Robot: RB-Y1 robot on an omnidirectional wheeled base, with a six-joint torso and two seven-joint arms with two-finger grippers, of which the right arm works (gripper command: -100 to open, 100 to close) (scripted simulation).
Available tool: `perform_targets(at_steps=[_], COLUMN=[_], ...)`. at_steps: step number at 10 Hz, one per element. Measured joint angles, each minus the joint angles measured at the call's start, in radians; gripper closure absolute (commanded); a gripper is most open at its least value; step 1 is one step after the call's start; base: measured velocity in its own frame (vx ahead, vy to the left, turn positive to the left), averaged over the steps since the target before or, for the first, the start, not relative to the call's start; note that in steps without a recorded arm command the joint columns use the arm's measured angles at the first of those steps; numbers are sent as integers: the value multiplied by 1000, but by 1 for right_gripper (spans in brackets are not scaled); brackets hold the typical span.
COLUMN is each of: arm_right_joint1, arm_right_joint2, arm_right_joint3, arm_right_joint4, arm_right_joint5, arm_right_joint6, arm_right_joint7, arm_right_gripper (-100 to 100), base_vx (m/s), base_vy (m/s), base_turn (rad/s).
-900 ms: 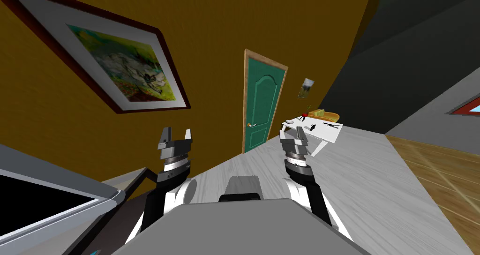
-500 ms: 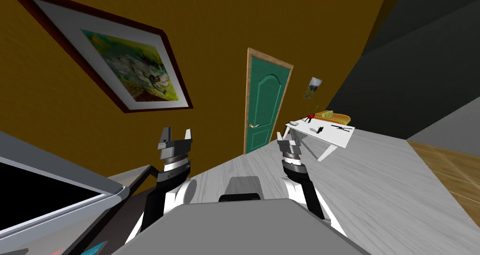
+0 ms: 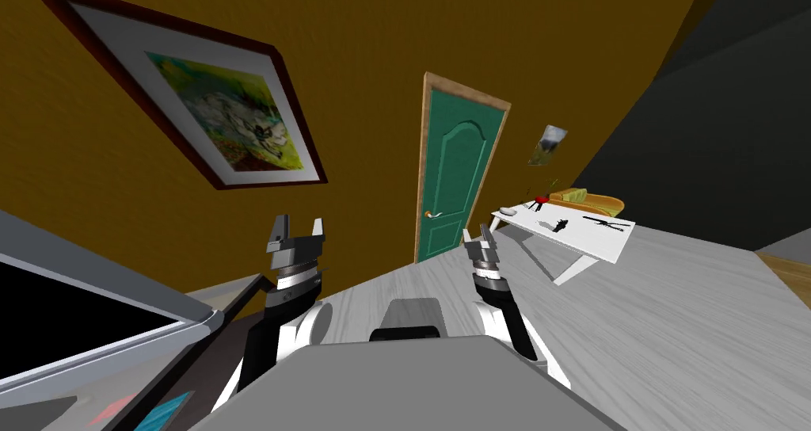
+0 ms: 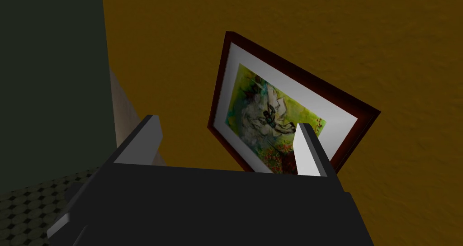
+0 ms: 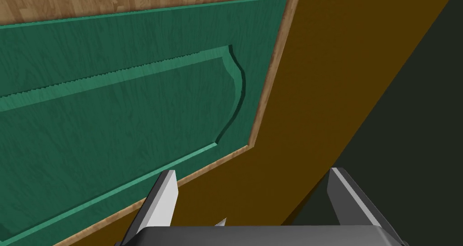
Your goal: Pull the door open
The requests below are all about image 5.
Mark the green panelled door leaf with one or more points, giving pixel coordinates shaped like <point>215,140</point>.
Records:
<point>108,105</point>

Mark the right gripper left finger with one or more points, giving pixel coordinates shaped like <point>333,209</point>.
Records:
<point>159,204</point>

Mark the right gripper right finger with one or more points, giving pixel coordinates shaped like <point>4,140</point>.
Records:
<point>350,202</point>

